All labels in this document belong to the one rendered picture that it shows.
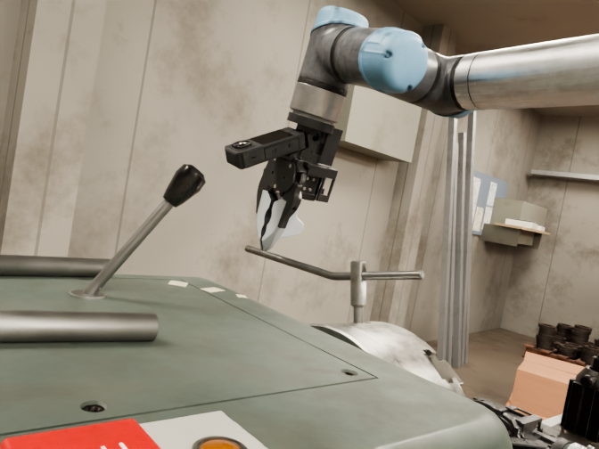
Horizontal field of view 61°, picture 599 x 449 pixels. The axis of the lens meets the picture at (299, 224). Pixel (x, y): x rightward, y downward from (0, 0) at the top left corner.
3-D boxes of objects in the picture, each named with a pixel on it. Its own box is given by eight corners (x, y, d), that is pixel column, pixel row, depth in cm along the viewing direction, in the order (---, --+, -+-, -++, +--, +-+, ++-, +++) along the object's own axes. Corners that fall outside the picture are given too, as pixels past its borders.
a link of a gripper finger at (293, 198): (291, 232, 75) (309, 175, 73) (283, 231, 74) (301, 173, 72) (274, 221, 78) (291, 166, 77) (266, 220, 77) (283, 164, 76)
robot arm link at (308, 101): (318, 86, 70) (284, 78, 75) (308, 119, 70) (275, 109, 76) (356, 101, 74) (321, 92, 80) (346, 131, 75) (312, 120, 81)
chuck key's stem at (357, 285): (369, 344, 71) (369, 261, 72) (360, 345, 69) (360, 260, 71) (356, 343, 72) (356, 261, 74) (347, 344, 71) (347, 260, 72)
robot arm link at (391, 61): (456, 49, 65) (397, 44, 74) (397, 18, 58) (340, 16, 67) (436, 110, 67) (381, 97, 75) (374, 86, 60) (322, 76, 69)
